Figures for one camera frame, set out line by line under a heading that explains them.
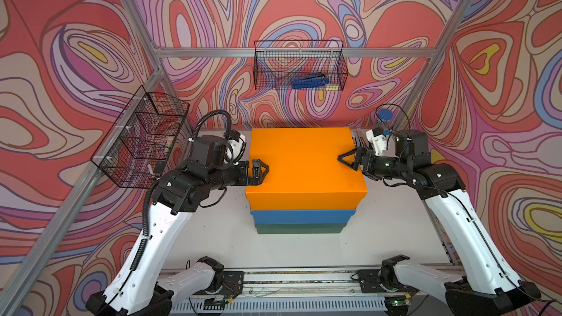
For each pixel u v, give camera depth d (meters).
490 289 0.36
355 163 0.57
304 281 0.75
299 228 0.79
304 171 0.61
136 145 0.78
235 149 0.54
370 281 0.73
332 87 0.84
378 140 0.61
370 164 0.57
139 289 0.36
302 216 0.71
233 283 0.73
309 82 0.91
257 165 0.55
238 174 0.54
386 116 1.08
